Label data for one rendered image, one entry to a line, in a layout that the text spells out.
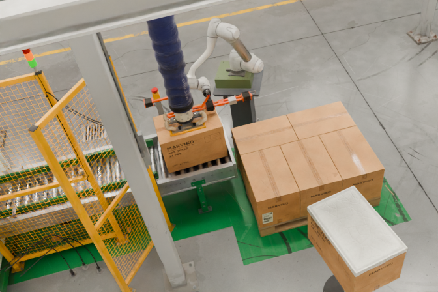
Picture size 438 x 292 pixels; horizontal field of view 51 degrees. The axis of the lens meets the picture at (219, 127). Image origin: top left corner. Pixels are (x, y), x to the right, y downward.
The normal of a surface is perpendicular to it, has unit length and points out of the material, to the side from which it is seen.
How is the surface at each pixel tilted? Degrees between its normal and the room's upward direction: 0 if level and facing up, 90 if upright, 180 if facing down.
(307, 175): 0
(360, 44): 0
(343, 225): 0
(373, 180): 90
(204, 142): 90
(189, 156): 90
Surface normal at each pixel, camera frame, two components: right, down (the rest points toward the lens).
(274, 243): -0.14, -0.72
